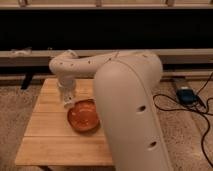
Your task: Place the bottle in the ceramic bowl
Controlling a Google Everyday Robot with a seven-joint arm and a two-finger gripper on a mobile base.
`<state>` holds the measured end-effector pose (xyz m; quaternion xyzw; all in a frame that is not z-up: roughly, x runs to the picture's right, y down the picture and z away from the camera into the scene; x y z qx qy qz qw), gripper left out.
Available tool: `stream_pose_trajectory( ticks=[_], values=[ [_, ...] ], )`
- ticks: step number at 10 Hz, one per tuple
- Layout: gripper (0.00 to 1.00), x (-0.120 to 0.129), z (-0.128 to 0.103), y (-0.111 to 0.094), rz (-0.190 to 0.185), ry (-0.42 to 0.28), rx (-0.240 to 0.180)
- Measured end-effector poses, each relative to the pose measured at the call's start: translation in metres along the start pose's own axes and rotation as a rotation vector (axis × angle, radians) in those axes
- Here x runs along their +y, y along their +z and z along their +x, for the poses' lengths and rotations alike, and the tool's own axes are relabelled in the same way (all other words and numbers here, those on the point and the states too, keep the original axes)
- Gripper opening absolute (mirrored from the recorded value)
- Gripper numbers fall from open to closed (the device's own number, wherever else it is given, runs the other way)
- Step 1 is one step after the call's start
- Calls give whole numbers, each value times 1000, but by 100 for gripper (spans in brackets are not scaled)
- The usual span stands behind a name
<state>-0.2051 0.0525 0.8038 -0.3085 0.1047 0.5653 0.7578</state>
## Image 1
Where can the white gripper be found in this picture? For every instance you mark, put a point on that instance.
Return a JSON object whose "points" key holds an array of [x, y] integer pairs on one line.
{"points": [[66, 84]]}

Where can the white spotted bottle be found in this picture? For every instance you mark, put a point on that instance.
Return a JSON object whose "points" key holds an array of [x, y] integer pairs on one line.
{"points": [[68, 100]]}

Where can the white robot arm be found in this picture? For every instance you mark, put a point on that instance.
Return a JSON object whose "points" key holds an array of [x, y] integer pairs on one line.
{"points": [[122, 88]]}

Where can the orange ceramic bowl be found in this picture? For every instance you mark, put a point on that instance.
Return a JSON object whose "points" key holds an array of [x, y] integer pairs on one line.
{"points": [[83, 116]]}

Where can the wooden table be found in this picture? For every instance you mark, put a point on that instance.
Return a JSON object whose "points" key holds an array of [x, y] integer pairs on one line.
{"points": [[49, 140]]}

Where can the blue power adapter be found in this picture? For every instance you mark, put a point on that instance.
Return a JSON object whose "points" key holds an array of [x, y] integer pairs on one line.
{"points": [[186, 96]]}

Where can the grey metal rail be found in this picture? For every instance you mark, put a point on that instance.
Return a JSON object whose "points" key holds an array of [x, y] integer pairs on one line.
{"points": [[22, 58]]}

